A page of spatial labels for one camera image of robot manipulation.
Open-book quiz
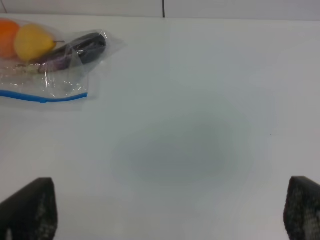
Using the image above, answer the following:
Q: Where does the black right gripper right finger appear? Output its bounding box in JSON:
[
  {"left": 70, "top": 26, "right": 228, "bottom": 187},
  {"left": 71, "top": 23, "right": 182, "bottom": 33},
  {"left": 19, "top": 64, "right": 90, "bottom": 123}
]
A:
[{"left": 283, "top": 176, "right": 320, "bottom": 240}]

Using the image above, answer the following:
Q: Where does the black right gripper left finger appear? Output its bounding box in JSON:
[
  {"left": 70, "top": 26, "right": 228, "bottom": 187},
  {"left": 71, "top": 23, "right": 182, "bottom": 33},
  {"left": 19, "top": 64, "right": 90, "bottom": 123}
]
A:
[{"left": 0, "top": 177, "right": 58, "bottom": 240}]

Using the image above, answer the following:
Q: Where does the clear zip bag blue zipper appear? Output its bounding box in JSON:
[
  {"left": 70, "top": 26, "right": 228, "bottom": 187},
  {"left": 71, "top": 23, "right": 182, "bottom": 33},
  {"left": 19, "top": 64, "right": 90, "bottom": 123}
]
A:
[{"left": 0, "top": 17, "right": 125, "bottom": 103}]

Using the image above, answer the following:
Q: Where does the yellow pear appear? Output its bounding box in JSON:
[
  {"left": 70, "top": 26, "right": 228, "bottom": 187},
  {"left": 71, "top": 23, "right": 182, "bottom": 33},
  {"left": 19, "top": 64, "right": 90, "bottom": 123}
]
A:
[{"left": 13, "top": 23, "right": 58, "bottom": 62}]

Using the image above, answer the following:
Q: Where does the dark purple eggplant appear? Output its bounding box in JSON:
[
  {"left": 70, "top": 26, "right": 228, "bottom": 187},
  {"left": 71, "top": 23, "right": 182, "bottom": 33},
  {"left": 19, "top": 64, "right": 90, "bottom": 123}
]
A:
[{"left": 32, "top": 32, "right": 107, "bottom": 73}]

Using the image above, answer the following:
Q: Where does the orange fruit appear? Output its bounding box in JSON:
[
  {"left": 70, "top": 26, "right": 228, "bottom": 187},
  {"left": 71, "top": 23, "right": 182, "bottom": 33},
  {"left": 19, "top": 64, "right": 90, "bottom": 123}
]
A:
[{"left": 0, "top": 18, "right": 20, "bottom": 59}]

